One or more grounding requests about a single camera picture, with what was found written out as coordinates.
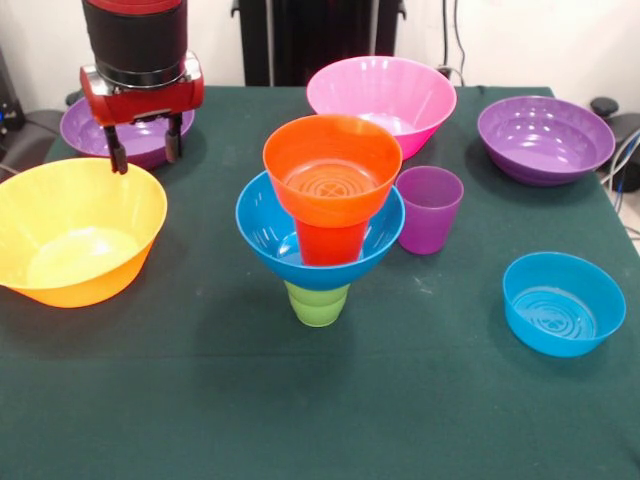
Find grey wall cable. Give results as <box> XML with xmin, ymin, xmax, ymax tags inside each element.
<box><xmin>452</xmin><ymin>0</ymin><xmax>467</xmax><ymax>79</ymax></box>

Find green plastic cup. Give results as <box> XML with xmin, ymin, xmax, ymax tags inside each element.
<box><xmin>283</xmin><ymin>278</ymin><xmax>351</xmax><ymax>329</ymax></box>

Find black round knob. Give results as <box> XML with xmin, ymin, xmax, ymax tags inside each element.
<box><xmin>589</xmin><ymin>97</ymin><xmax>621</xmax><ymax>120</ymax></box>

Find black wall cable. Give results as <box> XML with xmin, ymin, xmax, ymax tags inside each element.
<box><xmin>441</xmin><ymin>0</ymin><xmax>450</xmax><ymax>69</ymax></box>

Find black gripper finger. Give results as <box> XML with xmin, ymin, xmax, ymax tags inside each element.
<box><xmin>103</xmin><ymin>123</ymin><xmax>130</xmax><ymax>176</ymax></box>
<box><xmin>164</xmin><ymin>113</ymin><xmax>184</xmax><ymax>164</ymax></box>

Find low blue plastic bowl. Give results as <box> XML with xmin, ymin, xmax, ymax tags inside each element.
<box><xmin>502</xmin><ymin>251</ymin><xmax>627</xmax><ymax>358</ymax></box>

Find black device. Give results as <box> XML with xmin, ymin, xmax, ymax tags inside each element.
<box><xmin>0</xmin><ymin>47</ymin><xmax>26</xmax><ymax>135</ymax></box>

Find purple plastic bowl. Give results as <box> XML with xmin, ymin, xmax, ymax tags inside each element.
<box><xmin>476</xmin><ymin>95</ymin><xmax>617</xmax><ymax>187</ymax></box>
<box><xmin>59</xmin><ymin>97</ymin><xmax>196</xmax><ymax>170</ymax></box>

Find yellow plastic bowl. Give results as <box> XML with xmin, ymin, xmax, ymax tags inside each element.
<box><xmin>0</xmin><ymin>157</ymin><xmax>169</xmax><ymax>309</ymax></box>

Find orange plastic cup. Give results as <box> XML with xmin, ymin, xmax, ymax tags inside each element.
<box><xmin>294</xmin><ymin>218</ymin><xmax>371</xmax><ymax>267</ymax></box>

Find deep blue plastic bowl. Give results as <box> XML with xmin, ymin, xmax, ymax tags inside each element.
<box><xmin>235</xmin><ymin>170</ymin><xmax>406</xmax><ymax>292</ymax></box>

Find blue cable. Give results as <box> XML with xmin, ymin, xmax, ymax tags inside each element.
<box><xmin>612</xmin><ymin>127</ymin><xmax>640</xmax><ymax>195</ymax></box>

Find white cable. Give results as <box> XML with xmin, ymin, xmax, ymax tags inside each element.
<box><xmin>599</xmin><ymin>129</ymin><xmax>640</xmax><ymax>187</ymax></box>

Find dark green table cloth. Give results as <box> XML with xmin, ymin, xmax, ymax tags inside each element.
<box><xmin>0</xmin><ymin>84</ymin><xmax>640</xmax><ymax>480</ymax></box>

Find purple plastic cup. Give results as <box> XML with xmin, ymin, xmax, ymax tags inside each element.
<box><xmin>398</xmin><ymin>165</ymin><xmax>465</xmax><ymax>256</ymax></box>

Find pink plastic bowl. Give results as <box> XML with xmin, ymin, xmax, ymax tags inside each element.
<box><xmin>306</xmin><ymin>55</ymin><xmax>458</xmax><ymax>162</ymax></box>

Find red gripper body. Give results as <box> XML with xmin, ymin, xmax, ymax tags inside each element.
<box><xmin>79</xmin><ymin>50</ymin><xmax>206</xmax><ymax>127</ymax></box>

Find orange plastic bowl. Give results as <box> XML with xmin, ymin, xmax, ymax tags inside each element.
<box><xmin>262</xmin><ymin>113</ymin><xmax>404</xmax><ymax>228</ymax></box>

